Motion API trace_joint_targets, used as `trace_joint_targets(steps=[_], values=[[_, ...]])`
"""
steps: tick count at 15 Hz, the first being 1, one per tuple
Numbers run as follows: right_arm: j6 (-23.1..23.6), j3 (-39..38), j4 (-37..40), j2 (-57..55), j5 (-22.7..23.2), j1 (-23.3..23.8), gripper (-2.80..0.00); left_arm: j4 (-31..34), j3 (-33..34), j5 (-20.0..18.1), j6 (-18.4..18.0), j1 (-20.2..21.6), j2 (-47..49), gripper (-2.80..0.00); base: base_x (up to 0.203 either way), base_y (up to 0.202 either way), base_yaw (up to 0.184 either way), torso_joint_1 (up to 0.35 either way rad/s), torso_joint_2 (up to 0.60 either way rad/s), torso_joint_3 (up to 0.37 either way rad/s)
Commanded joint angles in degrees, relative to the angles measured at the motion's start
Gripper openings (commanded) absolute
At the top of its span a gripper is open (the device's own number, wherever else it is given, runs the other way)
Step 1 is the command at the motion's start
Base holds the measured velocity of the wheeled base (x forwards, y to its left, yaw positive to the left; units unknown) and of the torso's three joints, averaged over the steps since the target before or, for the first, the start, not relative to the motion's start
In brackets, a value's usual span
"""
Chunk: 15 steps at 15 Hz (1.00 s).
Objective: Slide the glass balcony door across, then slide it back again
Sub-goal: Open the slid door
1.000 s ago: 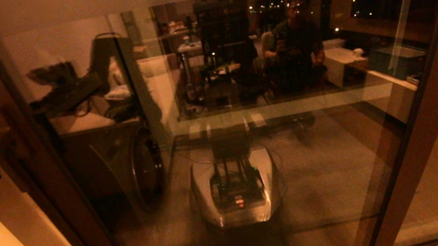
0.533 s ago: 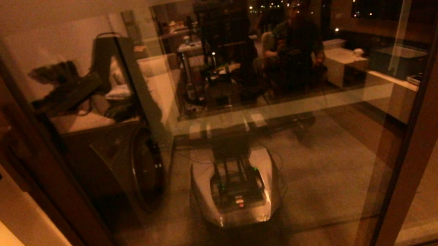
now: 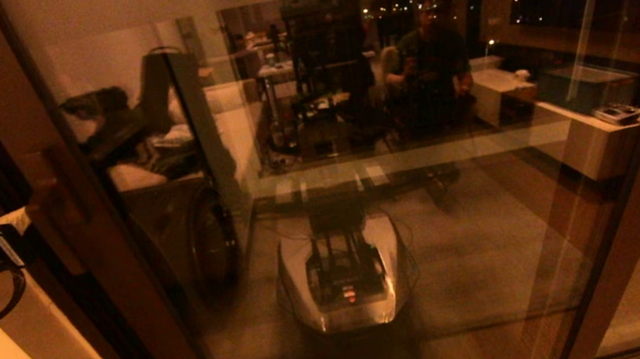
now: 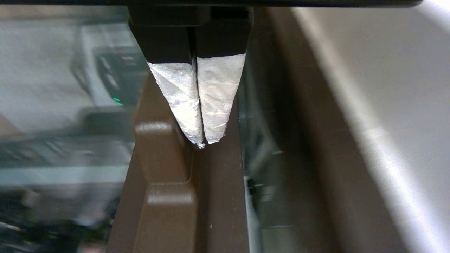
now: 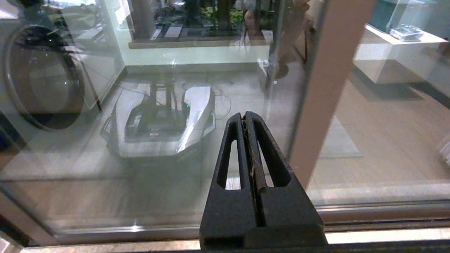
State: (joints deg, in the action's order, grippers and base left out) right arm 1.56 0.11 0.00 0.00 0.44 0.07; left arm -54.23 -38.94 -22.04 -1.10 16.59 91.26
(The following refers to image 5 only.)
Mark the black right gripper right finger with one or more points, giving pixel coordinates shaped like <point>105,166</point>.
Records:
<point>288,211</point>

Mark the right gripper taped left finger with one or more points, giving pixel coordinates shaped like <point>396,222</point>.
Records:
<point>228,211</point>

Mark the brown framed glass sliding door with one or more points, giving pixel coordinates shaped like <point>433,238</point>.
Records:
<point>327,88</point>

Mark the white pleated curtain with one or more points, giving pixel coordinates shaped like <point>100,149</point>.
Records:
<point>445,151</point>

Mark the window with black railing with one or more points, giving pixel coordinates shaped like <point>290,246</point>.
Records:
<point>211,17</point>

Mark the grey front-load washing machine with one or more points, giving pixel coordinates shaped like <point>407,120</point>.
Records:
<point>42,77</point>

